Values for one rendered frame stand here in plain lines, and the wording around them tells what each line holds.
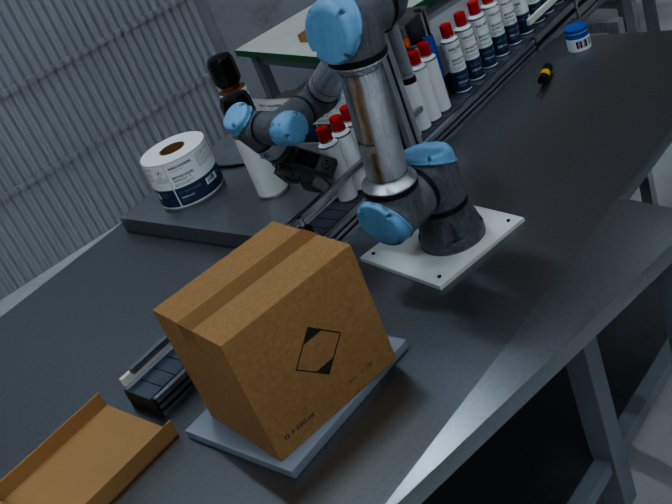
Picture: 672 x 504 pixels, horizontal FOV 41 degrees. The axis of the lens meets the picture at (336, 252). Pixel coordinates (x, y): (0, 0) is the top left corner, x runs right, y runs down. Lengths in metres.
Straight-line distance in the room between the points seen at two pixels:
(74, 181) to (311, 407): 3.52
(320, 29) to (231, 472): 0.81
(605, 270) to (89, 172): 3.62
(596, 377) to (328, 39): 0.99
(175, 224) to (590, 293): 1.24
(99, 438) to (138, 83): 3.34
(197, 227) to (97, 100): 2.59
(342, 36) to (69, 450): 1.01
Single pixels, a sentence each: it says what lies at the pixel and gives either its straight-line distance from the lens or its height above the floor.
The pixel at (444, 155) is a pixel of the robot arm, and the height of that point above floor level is 1.06.
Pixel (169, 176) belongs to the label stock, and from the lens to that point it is 2.57.
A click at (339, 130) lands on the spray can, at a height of 1.05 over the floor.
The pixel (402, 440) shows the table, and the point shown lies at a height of 0.83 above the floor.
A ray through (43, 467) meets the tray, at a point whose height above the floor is 0.83.
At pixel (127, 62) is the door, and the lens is 5.02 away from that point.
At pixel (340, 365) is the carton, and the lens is 1.61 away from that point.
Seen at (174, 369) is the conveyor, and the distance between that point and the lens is 1.92.
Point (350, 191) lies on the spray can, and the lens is 2.22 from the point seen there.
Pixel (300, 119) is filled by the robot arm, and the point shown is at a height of 1.20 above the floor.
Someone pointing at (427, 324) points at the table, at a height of 0.83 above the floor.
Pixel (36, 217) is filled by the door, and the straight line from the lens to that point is 4.94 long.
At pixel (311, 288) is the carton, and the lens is 1.53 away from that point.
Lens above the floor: 1.87
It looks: 29 degrees down
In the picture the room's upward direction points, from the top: 23 degrees counter-clockwise
